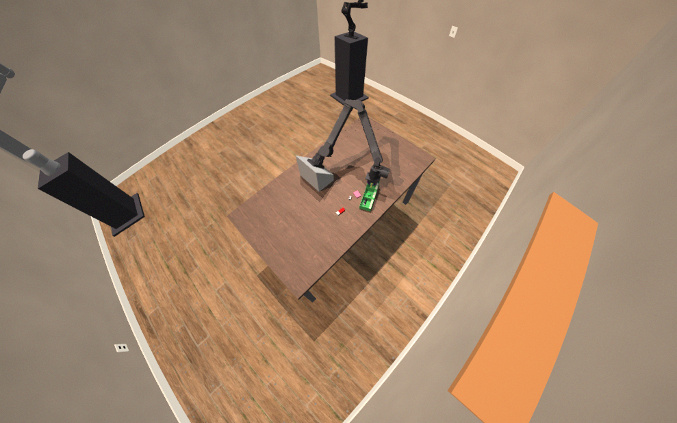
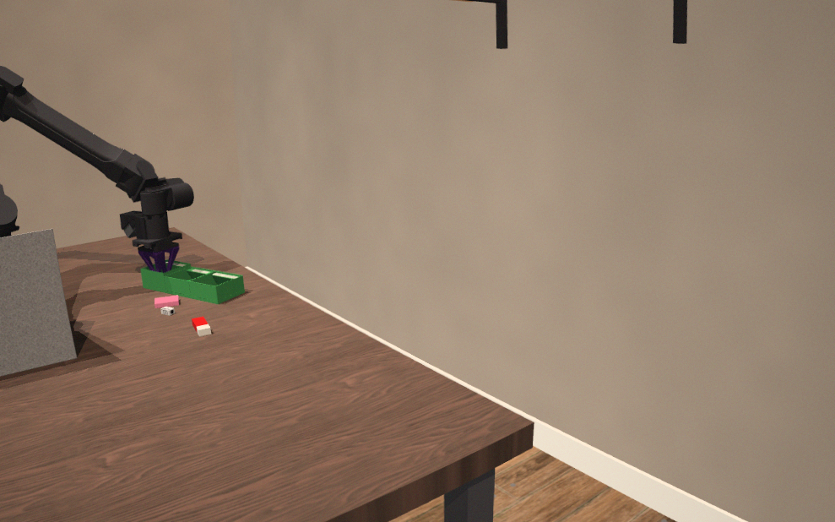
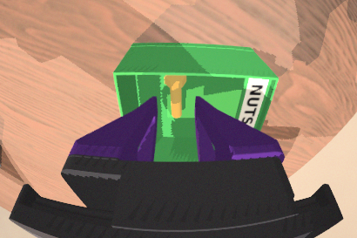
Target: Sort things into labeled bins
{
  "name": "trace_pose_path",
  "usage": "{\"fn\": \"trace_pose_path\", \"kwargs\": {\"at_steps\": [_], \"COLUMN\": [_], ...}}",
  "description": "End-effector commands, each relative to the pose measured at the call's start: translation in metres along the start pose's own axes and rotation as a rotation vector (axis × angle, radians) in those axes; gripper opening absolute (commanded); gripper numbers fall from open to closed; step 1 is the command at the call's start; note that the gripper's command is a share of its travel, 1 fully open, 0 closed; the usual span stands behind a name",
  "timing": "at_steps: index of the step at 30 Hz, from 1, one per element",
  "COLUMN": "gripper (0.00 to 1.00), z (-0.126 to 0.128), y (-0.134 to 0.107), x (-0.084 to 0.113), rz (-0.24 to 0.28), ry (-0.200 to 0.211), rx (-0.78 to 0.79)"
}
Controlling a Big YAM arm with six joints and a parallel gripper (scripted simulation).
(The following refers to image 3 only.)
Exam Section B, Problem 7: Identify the green three-compartment bin rack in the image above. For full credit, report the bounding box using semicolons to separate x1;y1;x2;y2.
113;43;279;162

